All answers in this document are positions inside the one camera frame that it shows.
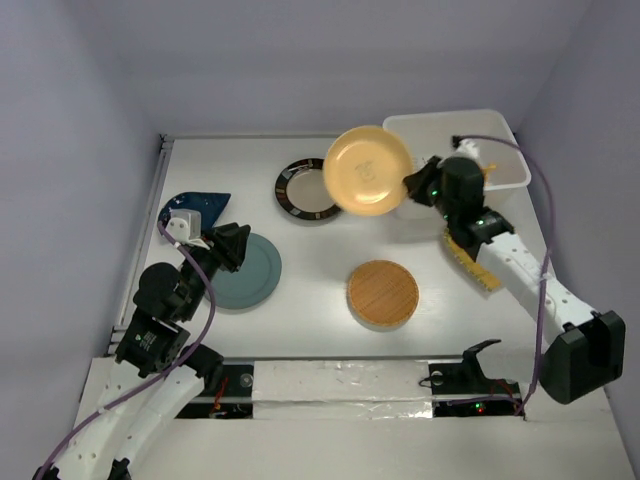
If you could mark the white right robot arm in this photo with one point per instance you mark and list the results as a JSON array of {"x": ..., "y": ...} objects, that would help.
[{"x": 585, "y": 348}]

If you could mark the yellow round plate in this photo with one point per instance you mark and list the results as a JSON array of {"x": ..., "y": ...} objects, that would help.
[{"x": 364, "y": 170}]

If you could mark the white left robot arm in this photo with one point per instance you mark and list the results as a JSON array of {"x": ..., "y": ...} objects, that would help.
[{"x": 157, "y": 369}]

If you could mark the white foam front panel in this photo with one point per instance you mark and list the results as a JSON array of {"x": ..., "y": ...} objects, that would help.
[{"x": 340, "y": 390}]

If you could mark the green yellow woven tray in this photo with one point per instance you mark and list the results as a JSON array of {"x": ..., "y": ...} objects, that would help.
[{"x": 483, "y": 277}]

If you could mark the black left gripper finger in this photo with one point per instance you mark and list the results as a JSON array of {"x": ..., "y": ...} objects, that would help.
[
  {"x": 231, "y": 258},
  {"x": 232, "y": 236}
]

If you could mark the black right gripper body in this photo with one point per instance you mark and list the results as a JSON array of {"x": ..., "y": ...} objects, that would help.
[{"x": 445, "y": 205}]

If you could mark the black rimmed beige plate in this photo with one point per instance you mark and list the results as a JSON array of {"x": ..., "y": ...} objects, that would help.
[{"x": 300, "y": 191}]

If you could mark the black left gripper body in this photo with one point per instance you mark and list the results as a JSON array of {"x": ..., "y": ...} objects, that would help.
[{"x": 207, "y": 263}]

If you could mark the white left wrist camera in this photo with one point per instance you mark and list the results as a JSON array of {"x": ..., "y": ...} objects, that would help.
[{"x": 184, "y": 227}]

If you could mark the fish shaped woven plate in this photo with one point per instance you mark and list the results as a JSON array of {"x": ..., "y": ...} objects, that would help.
[{"x": 487, "y": 170}]

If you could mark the dark blue leaf plate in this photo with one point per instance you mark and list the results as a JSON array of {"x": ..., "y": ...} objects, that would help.
[{"x": 209, "y": 205}]

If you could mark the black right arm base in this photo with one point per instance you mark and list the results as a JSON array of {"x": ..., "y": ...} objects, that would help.
[{"x": 460, "y": 389}]

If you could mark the round orange woven plate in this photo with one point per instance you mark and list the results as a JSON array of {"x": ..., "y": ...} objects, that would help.
[{"x": 382, "y": 294}]

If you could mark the grey blue round plate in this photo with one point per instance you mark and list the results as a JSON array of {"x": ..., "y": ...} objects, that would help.
[{"x": 255, "y": 280}]

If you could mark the white plastic bin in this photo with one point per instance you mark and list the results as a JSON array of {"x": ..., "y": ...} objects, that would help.
[{"x": 430, "y": 134}]

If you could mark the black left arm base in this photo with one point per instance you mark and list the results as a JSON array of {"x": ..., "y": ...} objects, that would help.
[{"x": 230, "y": 399}]

